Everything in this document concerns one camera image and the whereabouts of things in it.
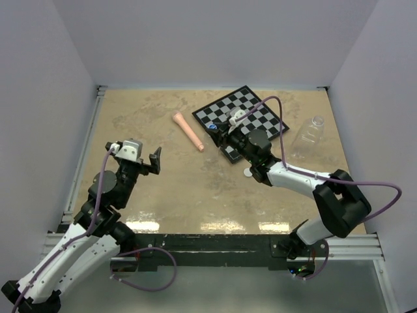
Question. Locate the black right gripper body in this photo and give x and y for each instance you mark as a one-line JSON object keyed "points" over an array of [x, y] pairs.
{"points": [[236, 139]]}

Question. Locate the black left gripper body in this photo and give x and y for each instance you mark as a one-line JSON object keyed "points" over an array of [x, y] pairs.
{"points": [[130, 173]]}

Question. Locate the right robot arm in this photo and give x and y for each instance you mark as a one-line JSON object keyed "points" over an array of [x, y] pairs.
{"points": [[341, 204]]}

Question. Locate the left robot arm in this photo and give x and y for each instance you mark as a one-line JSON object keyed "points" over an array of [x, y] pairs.
{"points": [[95, 235]]}

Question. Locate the black white checkerboard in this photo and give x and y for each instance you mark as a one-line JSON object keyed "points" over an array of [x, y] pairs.
{"points": [[244, 98]]}

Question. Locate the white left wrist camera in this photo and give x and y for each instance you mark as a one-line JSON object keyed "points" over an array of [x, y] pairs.
{"points": [[129, 150]]}

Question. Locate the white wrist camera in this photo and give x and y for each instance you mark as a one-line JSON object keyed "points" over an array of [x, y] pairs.
{"points": [[129, 150], [236, 117]]}

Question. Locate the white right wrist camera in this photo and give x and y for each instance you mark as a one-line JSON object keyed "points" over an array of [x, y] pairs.
{"points": [[236, 117]]}

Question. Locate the pink cylindrical handle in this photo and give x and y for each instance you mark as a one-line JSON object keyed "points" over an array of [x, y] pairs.
{"points": [[179, 119]]}

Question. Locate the aluminium frame rail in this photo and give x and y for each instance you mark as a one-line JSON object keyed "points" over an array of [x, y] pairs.
{"points": [[67, 129]]}

